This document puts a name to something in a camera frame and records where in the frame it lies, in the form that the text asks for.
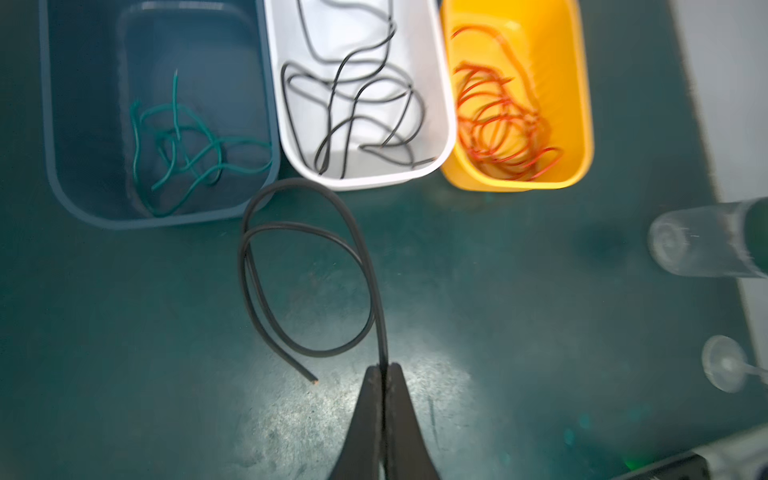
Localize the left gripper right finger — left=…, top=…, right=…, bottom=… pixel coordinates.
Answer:
left=383, top=363, right=439, bottom=479

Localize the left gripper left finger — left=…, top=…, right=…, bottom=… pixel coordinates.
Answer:
left=329, top=366, right=384, bottom=480

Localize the red cable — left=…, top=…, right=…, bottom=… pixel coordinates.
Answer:
left=449, top=23, right=564, bottom=182

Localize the green cable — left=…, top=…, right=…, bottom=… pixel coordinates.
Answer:
left=129, top=68, right=274, bottom=218

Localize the black cable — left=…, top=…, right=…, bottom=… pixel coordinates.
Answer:
left=280, top=0, right=436, bottom=180

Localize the clear stemmed glass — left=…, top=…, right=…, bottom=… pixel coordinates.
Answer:
left=701, top=335, right=767, bottom=393

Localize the yellow plastic bin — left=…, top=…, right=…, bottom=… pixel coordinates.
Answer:
left=440, top=1, right=594, bottom=192

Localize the white plastic bin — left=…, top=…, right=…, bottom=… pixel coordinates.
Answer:
left=263, top=1, right=457, bottom=191

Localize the clear plastic lid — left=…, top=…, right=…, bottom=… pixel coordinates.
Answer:
left=648, top=199, right=766, bottom=278

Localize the blue plastic bin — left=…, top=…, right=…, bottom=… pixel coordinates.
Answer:
left=39, top=1, right=281, bottom=230

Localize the green round lid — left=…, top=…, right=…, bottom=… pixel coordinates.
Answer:
left=744, top=197, right=768, bottom=276

